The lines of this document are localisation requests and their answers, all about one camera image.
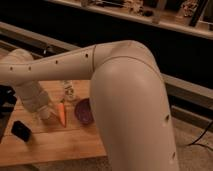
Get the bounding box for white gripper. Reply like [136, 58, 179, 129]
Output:
[14, 81, 51, 113]

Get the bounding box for black eraser block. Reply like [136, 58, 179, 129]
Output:
[11, 121, 31, 142]

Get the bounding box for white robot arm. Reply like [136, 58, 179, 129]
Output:
[0, 40, 179, 171]

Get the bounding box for white paper cup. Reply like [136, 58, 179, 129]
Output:
[37, 112, 51, 120]

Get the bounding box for orange carrot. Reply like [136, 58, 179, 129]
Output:
[58, 103, 66, 127]

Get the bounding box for black chair at left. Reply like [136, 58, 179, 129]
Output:
[0, 85, 17, 118]

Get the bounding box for wooden table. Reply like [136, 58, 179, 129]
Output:
[0, 81, 106, 166]

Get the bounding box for purple bowl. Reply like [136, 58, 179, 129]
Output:
[74, 98, 94, 125]

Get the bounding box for black cable on right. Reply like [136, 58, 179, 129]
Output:
[186, 119, 213, 152]

